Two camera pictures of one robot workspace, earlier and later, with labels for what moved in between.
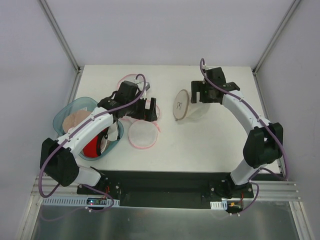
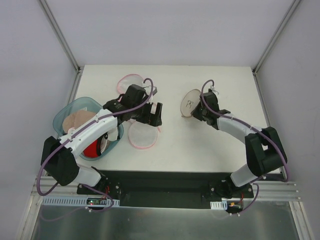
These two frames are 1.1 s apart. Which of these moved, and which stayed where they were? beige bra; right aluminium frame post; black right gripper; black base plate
Moved: black right gripper
Stayed: beige bra; right aluminium frame post; black base plate
